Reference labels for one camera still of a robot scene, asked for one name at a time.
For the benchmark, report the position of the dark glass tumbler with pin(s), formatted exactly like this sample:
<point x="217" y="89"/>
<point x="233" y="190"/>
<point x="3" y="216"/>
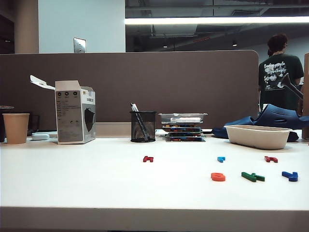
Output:
<point x="34" y="124"/>

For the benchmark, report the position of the teal puzzle card box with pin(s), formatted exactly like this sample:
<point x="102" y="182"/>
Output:
<point x="182" y="125"/>
<point x="186" y="139"/>
<point x="183" y="129"/>
<point x="184" y="134"/>

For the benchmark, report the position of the green letter k magnet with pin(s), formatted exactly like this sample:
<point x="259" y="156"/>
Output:
<point x="249" y="176"/>

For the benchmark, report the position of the clear plastic case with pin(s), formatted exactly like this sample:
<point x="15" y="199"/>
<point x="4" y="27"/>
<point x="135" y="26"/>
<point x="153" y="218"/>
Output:
<point x="166" y="115"/>

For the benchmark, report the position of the beige pulp tray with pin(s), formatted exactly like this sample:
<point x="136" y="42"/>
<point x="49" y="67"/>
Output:
<point x="258" y="140"/>

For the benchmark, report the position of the grey angled metal bar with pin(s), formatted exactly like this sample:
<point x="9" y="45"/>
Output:
<point x="293" y="87"/>

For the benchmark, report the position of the metal wall plate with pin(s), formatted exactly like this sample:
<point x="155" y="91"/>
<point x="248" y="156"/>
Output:
<point x="79" y="45"/>

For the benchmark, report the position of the brown paper cup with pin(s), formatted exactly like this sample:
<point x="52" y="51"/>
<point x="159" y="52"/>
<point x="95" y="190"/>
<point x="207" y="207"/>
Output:
<point x="15" y="128"/>

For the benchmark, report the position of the light blue letter r magnet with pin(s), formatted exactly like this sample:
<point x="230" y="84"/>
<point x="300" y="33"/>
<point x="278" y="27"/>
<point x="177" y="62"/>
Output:
<point x="221" y="159"/>

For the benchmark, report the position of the clear pen with black cap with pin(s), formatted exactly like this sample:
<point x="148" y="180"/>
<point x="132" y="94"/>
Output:
<point x="134" y="107"/>

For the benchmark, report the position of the white ceiling light strip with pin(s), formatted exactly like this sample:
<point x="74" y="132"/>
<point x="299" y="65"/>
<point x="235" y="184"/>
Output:
<point x="193" y="20"/>

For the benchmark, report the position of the brown desk partition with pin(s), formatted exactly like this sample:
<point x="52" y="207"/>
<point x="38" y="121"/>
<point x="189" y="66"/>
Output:
<point x="120" y="84"/>

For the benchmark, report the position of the white earbuds case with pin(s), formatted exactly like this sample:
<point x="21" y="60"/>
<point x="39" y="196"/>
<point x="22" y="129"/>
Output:
<point x="39" y="136"/>

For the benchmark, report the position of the grey white mask box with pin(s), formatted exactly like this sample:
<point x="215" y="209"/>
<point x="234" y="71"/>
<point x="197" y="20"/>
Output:
<point x="70" y="116"/>

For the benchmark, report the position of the blue letter y magnet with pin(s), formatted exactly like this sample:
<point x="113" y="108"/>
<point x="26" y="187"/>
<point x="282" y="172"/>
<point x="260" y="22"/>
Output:
<point x="287" y="174"/>

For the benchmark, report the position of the person in dark green shirt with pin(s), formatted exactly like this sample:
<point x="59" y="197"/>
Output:
<point x="272" y="96"/>

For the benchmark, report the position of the red letter h magnet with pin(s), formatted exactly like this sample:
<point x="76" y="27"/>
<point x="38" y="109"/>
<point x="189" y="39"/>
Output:
<point x="269" y="158"/>
<point x="146" y="159"/>

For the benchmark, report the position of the orange letter o magnet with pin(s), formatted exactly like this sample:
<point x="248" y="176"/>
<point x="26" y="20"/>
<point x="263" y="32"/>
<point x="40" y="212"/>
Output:
<point x="214" y="177"/>

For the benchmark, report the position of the black mesh pen holder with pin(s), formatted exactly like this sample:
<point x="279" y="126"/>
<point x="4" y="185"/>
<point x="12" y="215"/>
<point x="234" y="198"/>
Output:
<point x="143" y="130"/>

